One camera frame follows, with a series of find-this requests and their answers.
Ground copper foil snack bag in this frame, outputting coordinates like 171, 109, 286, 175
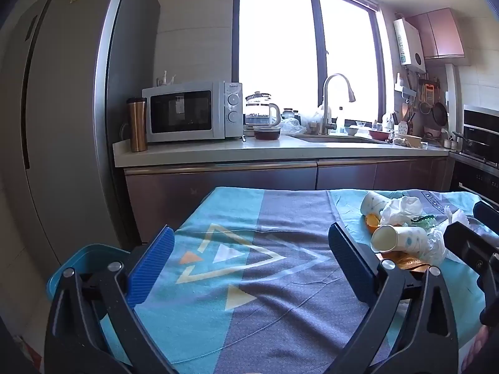
376, 251, 430, 273

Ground white tissue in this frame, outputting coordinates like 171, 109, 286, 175
380, 196, 423, 225

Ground blue plastic trash bin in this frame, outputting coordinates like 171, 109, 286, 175
46, 243, 135, 320

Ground chrome kitchen faucet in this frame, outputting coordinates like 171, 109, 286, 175
321, 73, 356, 135

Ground large kitchen window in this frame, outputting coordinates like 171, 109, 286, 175
232, 0, 386, 122

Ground person's right hand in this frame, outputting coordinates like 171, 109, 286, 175
460, 325, 490, 372

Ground crumpled clear plastic wrap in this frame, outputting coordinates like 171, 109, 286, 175
419, 207, 470, 266

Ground black built-in oven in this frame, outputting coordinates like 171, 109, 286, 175
450, 106, 499, 209

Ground near dotted paper cup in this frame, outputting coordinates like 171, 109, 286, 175
371, 225, 428, 254

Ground dotted paper cup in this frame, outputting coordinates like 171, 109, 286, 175
371, 225, 428, 254
360, 191, 391, 219

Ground orange peel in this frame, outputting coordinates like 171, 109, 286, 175
365, 213, 380, 233

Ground hanging black frying pan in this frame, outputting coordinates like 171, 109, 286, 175
431, 92, 448, 127

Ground far dotted paper cup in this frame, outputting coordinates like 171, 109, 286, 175
360, 191, 391, 219

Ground red bowl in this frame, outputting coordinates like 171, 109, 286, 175
369, 129, 390, 141

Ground dark brown base cabinets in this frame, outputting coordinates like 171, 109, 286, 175
124, 156, 454, 242

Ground white water heater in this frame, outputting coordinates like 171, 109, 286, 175
393, 19, 426, 74

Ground blue grey patterned tablecloth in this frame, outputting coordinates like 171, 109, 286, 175
99, 186, 488, 374

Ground clear plastic bag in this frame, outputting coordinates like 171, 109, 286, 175
278, 117, 306, 136

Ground dark red food container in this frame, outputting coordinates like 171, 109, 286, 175
253, 126, 281, 141

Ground copper travel mug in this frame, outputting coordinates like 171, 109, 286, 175
127, 98, 147, 153

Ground glass electric kettle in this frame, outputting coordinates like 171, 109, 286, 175
244, 91, 281, 127

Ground white microwave oven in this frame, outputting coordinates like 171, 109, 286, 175
142, 81, 244, 144

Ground grey refrigerator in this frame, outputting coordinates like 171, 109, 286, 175
1, 0, 160, 277

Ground pink wall cabinet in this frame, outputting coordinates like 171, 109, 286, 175
406, 8, 465, 60

